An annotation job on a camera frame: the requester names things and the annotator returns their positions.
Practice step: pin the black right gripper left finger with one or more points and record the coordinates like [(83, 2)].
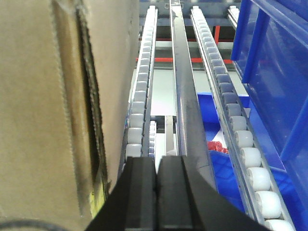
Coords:
[(132, 204)]

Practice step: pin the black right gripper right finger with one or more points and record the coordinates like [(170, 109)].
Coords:
[(186, 202)]

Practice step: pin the brown cardboard box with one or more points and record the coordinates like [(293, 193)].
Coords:
[(65, 77)]

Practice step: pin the lower shelf roller track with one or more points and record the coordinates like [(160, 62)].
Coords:
[(152, 136)]

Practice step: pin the red shelf crossbar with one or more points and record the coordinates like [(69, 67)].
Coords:
[(223, 36)]

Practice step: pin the lower blue plastic bin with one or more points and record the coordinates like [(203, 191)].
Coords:
[(224, 175)]

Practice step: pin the left white roller track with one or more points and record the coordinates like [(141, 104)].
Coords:
[(136, 139)]

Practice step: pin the white roller track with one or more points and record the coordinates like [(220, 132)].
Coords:
[(259, 192), (136, 139)]

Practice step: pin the small red parts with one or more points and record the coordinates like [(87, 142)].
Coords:
[(217, 146)]

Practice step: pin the right white roller track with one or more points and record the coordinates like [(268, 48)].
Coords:
[(259, 192)]

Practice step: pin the large blue plastic bin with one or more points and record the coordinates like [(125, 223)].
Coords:
[(271, 55)]

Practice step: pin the far right roller track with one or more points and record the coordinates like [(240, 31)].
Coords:
[(233, 15)]

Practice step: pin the metal centre guide rail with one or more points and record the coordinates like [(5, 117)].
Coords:
[(190, 128)]

